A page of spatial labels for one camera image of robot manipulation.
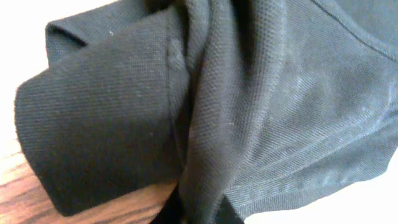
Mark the black polo shirt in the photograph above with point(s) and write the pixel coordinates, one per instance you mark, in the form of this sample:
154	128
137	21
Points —
252	106

